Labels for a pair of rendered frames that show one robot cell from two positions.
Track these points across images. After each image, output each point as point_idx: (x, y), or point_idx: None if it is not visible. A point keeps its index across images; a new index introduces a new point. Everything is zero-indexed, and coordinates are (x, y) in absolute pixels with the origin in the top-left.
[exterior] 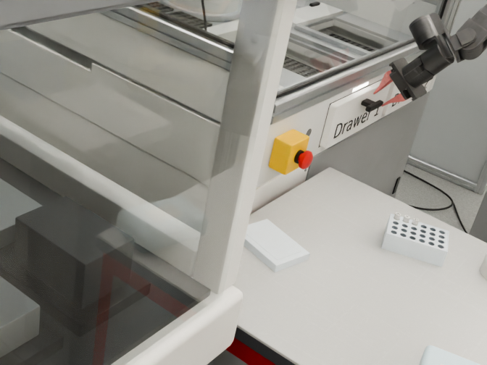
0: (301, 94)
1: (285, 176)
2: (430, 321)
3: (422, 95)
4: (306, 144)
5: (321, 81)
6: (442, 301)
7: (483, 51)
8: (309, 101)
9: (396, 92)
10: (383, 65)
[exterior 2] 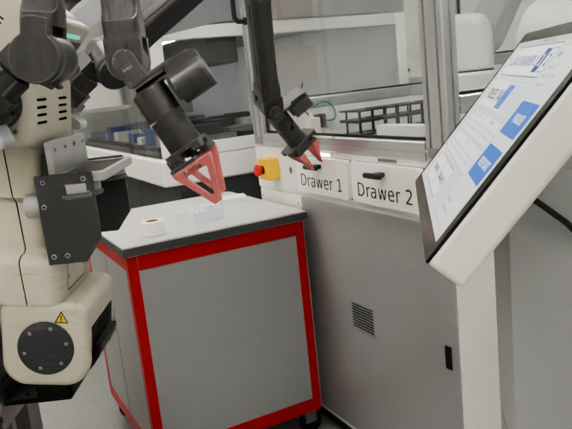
0: (275, 134)
1: (285, 196)
2: (144, 220)
3: (285, 153)
4: (265, 164)
5: None
6: None
7: (264, 111)
8: (282, 142)
9: (358, 180)
10: (338, 143)
